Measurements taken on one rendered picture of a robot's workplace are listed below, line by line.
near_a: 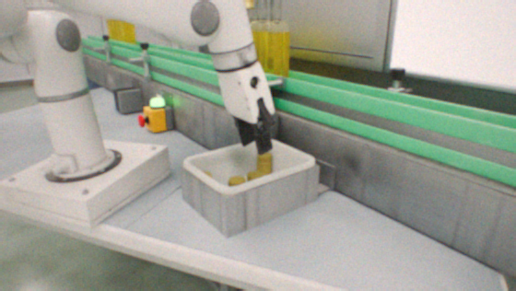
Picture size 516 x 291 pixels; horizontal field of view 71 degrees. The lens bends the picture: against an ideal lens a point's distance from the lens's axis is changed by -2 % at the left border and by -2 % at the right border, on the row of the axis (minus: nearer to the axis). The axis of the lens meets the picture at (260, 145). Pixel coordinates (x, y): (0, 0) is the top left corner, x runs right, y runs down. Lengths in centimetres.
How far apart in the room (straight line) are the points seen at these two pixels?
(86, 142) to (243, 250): 39
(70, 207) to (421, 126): 63
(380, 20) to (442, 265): 53
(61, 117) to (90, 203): 18
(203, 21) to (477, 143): 44
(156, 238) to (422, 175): 47
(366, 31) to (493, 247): 53
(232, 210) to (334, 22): 57
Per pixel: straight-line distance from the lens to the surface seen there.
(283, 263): 60
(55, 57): 76
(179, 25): 49
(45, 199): 79
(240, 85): 61
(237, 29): 59
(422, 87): 89
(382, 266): 62
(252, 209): 66
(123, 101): 142
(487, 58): 79
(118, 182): 76
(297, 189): 71
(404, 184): 69
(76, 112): 78
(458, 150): 65
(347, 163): 76
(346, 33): 96
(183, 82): 113
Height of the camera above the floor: 113
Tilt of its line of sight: 21 degrees down
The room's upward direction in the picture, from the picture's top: straight up
